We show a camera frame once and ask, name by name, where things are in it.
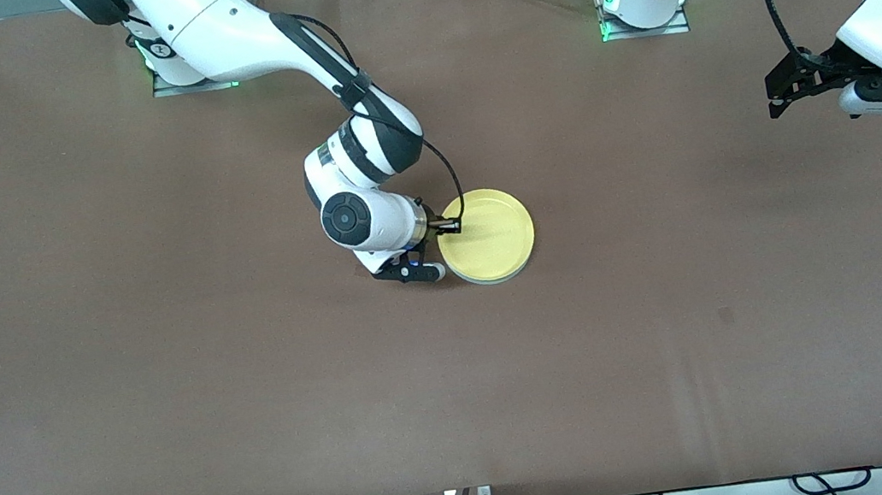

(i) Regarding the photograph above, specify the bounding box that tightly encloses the black looped cable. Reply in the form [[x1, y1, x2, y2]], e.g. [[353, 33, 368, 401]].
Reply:
[[790, 464, 875, 495]]

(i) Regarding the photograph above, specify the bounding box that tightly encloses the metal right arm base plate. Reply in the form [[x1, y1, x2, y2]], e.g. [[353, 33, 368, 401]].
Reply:
[[148, 51, 244, 100]]

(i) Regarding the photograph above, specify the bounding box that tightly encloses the large table cover sheet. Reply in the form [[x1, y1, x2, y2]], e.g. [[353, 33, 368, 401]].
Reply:
[[0, 0, 882, 495]]

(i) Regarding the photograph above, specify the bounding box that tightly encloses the yellow round plate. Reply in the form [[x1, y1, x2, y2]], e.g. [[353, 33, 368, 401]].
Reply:
[[432, 182, 542, 290]]

